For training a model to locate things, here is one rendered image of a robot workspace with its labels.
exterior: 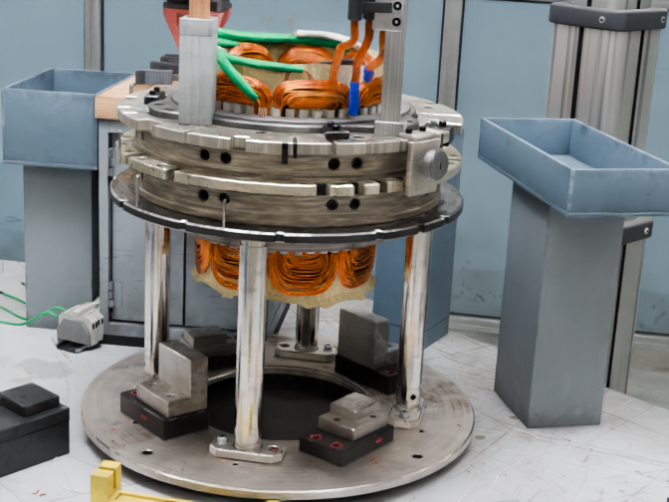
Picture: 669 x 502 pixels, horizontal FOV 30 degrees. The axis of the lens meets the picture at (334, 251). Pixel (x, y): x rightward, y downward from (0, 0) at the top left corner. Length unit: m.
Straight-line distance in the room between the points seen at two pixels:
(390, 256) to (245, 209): 0.43
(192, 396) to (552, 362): 0.36
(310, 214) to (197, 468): 0.25
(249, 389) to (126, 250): 0.37
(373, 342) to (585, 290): 0.22
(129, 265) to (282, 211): 0.41
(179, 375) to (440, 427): 0.26
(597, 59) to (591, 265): 0.33
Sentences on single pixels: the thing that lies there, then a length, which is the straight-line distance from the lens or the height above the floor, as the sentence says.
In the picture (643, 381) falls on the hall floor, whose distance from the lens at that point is 3.63.
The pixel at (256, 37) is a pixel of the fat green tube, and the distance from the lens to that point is 1.23.
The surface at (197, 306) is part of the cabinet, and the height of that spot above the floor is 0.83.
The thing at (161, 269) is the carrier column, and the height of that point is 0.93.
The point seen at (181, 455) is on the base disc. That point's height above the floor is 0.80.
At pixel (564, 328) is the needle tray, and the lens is 1.26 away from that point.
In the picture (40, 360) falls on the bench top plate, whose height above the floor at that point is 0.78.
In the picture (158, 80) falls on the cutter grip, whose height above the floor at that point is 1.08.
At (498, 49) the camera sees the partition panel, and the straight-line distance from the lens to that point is 3.41.
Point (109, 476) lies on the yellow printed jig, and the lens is 1.08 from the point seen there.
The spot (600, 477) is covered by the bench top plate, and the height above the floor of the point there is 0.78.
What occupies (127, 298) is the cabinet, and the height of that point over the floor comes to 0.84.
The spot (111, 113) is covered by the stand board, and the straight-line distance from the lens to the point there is 1.38.
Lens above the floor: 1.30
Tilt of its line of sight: 16 degrees down
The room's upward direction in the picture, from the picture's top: 3 degrees clockwise
